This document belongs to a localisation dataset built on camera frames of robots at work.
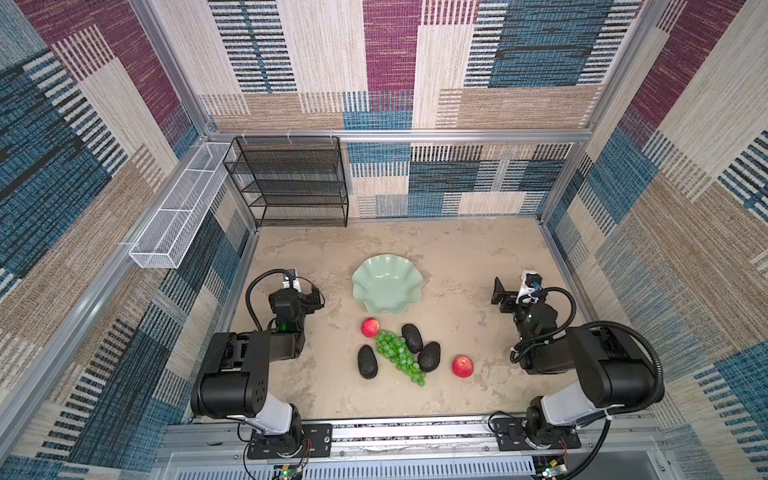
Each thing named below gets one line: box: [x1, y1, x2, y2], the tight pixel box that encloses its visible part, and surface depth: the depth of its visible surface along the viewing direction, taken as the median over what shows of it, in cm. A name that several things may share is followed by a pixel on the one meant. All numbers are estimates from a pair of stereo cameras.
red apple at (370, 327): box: [361, 317, 380, 338], surface depth 91 cm
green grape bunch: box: [375, 330, 427, 387], surface depth 85 cm
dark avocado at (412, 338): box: [401, 324, 423, 354], surface depth 88 cm
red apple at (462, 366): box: [452, 355, 475, 378], surface depth 83 cm
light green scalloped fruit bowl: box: [352, 254, 424, 315], surface depth 103 cm
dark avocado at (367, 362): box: [357, 344, 378, 380], surface depth 84 cm
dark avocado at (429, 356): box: [418, 341, 441, 373], surface depth 84 cm
